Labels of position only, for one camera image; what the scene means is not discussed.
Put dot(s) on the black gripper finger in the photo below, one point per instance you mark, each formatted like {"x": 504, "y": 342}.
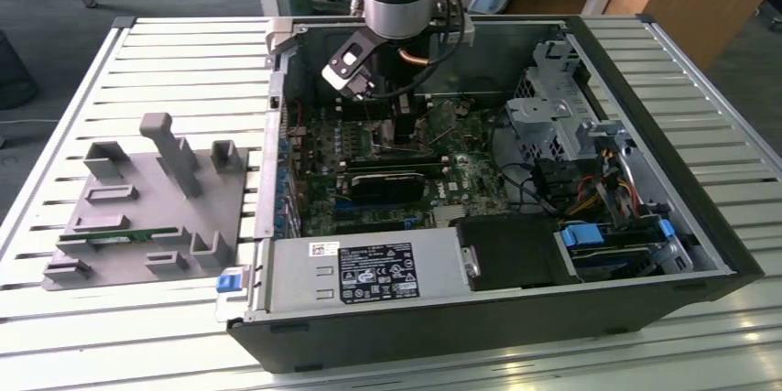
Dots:
{"x": 409, "y": 123}

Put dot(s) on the CPU socket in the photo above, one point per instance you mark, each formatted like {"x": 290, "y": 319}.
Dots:
{"x": 370, "y": 144}

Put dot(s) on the black RAM slot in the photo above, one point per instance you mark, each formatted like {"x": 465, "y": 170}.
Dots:
{"x": 373, "y": 112}
{"x": 391, "y": 170}
{"x": 391, "y": 162}
{"x": 379, "y": 103}

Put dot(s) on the black graphics card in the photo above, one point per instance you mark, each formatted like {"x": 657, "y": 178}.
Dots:
{"x": 385, "y": 187}

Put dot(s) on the green motherboard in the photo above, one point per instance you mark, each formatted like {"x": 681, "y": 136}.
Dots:
{"x": 477, "y": 180}

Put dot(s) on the silver chipset heatsink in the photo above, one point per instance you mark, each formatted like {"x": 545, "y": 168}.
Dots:
{"x": 450, "y": 217}

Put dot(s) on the silver drive cage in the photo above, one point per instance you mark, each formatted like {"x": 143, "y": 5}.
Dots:
{"x": 544, "y": 111}

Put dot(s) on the black plastic shroud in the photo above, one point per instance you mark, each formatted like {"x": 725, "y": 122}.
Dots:
{"x": 513, "y": 253}

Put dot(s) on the blue disk carrier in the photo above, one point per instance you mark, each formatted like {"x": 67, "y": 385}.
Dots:
{"x": 581, "y": 235}

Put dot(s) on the grey power supply unit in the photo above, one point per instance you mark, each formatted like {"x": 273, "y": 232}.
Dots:
{"x": 294, "y": 272}

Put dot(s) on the blue case latch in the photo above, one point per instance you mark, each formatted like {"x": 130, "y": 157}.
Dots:
{"x": 229, "y": 283}

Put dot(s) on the grey parts rack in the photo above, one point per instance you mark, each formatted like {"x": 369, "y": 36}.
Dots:
{"x": 153, "y": 226}

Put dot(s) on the black PC case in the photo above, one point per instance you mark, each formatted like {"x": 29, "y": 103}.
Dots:
{"x": 428, "y": 340}

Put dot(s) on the blue plastic tab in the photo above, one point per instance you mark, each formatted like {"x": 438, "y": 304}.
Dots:
{"x": 666, "y": 231}

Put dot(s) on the green RAM stick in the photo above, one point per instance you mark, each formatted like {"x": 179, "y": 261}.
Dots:
{"x": 143, "y": 234}

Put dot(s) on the white-edged wrist camera box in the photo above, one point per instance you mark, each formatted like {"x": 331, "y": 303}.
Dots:
{"x": 349, "y": 63}

